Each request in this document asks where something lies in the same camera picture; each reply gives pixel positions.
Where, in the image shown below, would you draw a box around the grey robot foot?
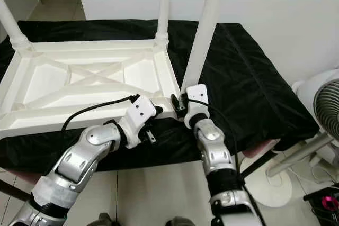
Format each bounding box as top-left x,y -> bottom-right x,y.
98,214 -> 121,226
164,216 -> 195,226

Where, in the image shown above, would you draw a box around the grey left robot foot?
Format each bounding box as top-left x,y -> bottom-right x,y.
98,214 -> 121,226

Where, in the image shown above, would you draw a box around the grey right robot foot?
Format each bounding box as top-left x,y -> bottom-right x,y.
164,216 -> 195,226

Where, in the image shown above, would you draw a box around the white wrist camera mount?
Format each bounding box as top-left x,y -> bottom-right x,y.
183,84 -> 208,129
118,95 -> 157,147

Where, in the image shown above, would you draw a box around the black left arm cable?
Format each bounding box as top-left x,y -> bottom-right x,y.
61,94 -> 138,134

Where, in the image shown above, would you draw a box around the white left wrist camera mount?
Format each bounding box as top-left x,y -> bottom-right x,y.
118,95 -> 157,147

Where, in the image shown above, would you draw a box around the black cloth table cover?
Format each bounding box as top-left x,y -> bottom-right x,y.
0,20 -> 321,174

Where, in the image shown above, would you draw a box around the pink table top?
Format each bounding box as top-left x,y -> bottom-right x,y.
11,139 -> 281,183

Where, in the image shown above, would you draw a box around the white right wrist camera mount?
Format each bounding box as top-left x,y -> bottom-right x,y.
183,84 -> 208,129

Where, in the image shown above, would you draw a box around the white pedestal fan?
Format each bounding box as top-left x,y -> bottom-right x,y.
238,78 -> 339,210

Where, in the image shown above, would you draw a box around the white plastic table top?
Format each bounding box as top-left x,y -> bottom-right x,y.
0,35 -> 186,137

